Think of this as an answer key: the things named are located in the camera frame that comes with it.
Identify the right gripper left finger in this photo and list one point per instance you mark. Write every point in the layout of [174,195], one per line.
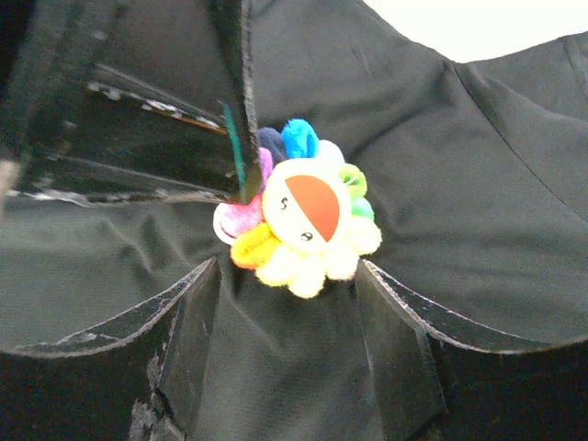
[136,376]

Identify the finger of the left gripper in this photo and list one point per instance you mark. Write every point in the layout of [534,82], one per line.
[116,102]

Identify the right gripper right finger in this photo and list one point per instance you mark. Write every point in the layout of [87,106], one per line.
[440,375]

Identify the black polo shirt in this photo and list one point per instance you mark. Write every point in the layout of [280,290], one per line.
[477,175]

